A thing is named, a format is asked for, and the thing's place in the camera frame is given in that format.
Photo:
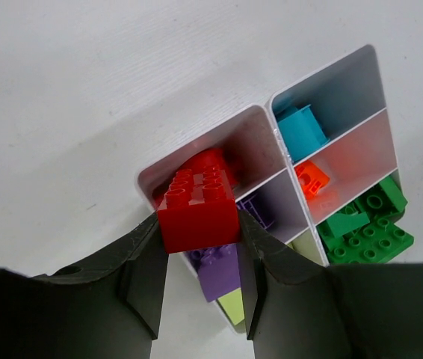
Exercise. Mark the lime green lego brick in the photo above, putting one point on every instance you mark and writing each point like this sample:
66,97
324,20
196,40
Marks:
232,305

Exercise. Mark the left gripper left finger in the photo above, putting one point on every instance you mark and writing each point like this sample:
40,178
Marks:
107,305

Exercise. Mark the purple lego plate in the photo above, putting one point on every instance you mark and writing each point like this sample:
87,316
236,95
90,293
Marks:
257,206

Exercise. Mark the large red lego brick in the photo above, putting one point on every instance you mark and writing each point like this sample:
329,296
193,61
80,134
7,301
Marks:
198,211

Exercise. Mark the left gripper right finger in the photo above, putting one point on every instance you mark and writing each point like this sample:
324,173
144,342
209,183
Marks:
295,308

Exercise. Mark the cyan lego block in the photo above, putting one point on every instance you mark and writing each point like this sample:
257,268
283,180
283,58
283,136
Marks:
300,130

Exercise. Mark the white divided sorting container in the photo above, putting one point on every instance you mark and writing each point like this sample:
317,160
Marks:
348,101

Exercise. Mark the small purple lego brick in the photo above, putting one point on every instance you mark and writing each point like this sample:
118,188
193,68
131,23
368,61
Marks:
217,270

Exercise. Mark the orange lego piece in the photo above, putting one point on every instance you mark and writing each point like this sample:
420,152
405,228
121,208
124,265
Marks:
311,178

